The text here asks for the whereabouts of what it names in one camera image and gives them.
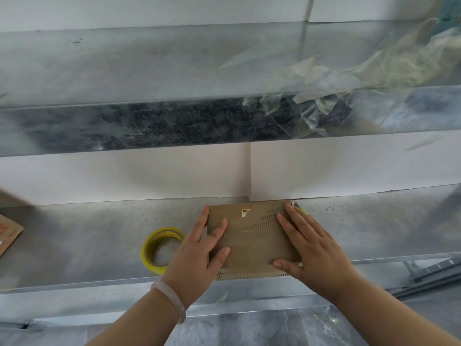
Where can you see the person's right hand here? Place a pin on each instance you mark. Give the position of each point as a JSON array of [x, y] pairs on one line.
[[320, 263]]

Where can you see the person's left hand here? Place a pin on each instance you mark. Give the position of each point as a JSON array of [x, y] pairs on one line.
[[191, 270]]

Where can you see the yellow tape roll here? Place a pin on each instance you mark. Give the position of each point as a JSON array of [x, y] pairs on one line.
[[145, 255]]

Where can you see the green utility knife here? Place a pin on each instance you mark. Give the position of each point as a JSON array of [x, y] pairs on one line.
[[302, 209]]

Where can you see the plain perforated cardboard box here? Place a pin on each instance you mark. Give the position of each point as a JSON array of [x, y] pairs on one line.
[[252, 248]]

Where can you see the white-labelled cardboard box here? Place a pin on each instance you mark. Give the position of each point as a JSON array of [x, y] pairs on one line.
[[9, 234]]

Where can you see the person's right forearm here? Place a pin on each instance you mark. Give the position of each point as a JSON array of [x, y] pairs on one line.
[[392, 317]]

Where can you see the pile of clear tape scraps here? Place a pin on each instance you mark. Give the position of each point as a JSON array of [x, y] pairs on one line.
[[396, 64]]

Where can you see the blue plastic basket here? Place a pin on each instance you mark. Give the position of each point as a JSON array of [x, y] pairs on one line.
[[448, 14]]

